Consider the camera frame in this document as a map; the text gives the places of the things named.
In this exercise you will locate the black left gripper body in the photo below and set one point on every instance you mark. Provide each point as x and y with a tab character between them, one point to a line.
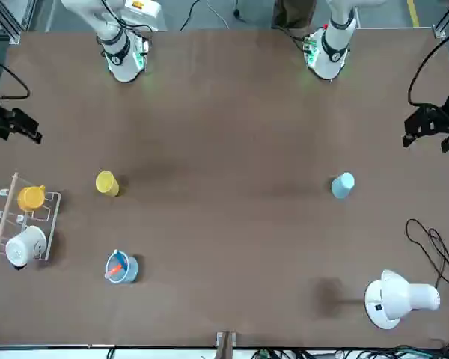
441	119

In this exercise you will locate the yellow plastic cup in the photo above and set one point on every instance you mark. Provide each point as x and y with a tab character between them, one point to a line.
106	183

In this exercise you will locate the blue plastic cup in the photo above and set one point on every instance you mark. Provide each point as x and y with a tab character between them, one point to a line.
342	187

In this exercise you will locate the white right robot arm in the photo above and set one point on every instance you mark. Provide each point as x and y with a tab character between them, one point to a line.
121	56

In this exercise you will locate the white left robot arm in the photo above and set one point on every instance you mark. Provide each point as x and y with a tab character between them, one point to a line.
333	48

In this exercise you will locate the orange mug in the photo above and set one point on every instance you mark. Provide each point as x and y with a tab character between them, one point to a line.
30	198

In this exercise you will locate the clear mug rack wooden rod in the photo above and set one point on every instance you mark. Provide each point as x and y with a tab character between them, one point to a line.
5	209

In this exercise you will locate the white mug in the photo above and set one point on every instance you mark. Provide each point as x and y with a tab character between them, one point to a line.
22	247

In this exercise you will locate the blue stick white cap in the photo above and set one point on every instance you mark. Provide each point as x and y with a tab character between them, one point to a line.
122	261

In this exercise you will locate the orange stick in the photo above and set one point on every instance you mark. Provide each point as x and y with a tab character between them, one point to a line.
116	269

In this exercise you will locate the white desk lamp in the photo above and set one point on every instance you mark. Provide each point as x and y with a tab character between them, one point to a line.
396	295

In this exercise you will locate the person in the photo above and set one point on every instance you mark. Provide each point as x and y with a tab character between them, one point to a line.
295	13

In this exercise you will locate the white box yellow label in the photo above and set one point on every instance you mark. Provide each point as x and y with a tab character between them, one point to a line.
149	11

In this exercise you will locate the clear blue measuring beaker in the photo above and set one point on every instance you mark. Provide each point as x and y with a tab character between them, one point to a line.
131	269

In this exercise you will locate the green terminal connector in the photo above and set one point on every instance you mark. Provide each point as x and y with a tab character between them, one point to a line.
262	353

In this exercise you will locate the aluminium frame post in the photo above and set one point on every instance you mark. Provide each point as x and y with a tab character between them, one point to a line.
13	31
226	346
439	30

